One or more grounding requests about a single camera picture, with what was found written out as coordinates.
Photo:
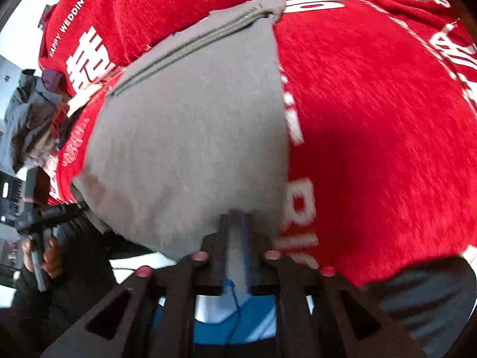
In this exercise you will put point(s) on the blue and white cloth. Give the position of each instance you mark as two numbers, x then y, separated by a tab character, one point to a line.
257	320

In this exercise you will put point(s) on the grey knit shirt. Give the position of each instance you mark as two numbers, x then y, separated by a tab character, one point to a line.
186	126

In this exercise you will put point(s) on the person's dark trouser leg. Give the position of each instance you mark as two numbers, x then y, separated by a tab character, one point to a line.
428	305

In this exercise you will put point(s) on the grey jacket pile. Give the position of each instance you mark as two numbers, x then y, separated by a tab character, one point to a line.
31	119

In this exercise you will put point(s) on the person's left hand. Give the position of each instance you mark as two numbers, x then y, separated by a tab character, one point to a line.
52	259

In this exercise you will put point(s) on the dark shelf unit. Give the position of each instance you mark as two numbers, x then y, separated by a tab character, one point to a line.
11	201

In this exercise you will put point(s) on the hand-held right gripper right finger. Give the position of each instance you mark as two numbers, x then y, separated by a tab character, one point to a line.
247	253

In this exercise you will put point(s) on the red printed sofa blanket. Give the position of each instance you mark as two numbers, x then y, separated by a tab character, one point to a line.
372	119

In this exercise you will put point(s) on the person's left forearm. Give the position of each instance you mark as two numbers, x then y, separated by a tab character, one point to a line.
87	268

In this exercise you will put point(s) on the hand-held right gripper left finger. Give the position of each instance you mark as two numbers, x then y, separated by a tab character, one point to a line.
224	248

